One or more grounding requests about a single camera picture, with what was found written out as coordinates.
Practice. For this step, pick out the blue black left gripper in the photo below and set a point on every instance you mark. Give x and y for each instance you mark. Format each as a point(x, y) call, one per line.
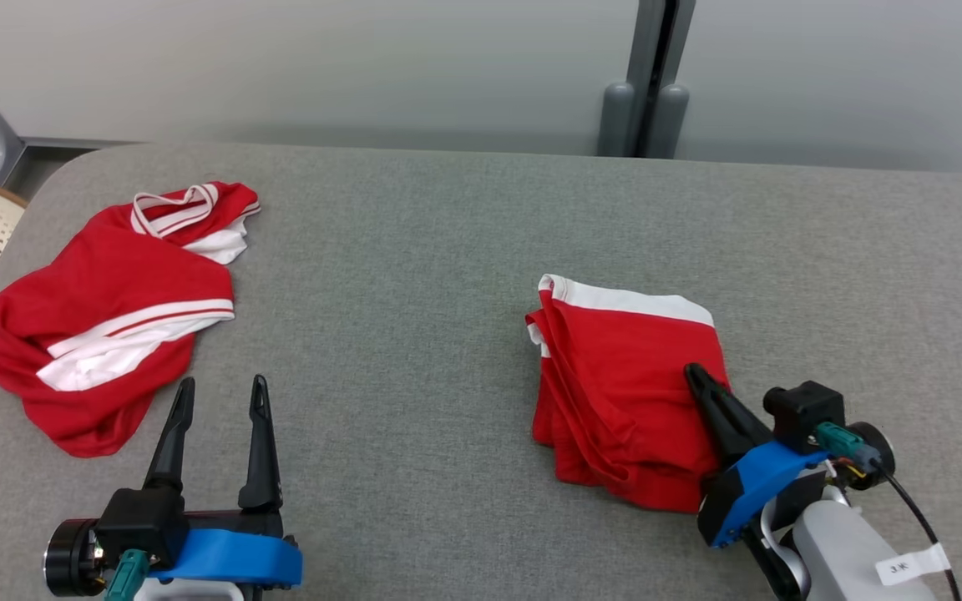
point(230, 558)

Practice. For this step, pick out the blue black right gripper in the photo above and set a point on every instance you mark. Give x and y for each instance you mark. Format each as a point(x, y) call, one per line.
point(748, 492)

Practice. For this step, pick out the red shorts white waistband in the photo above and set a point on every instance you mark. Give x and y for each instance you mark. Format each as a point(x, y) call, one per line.
point(623, 392)

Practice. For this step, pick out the red jersey white sleeves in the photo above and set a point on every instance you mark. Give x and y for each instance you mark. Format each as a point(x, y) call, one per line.
point(113, 292)

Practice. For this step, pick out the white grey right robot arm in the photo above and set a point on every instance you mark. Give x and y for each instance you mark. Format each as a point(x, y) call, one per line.
point(840, 551)

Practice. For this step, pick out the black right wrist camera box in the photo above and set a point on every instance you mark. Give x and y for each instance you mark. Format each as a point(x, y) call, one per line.
point(802, 409)

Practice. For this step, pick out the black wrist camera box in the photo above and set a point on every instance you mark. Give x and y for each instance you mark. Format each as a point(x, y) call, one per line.
point(802, 409)
point(143, 522)

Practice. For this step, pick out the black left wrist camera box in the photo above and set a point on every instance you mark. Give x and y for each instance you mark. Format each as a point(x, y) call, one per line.
point(143, 522)

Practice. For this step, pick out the grey door frame post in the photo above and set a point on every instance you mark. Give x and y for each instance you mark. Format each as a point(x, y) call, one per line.
point(644, 100)

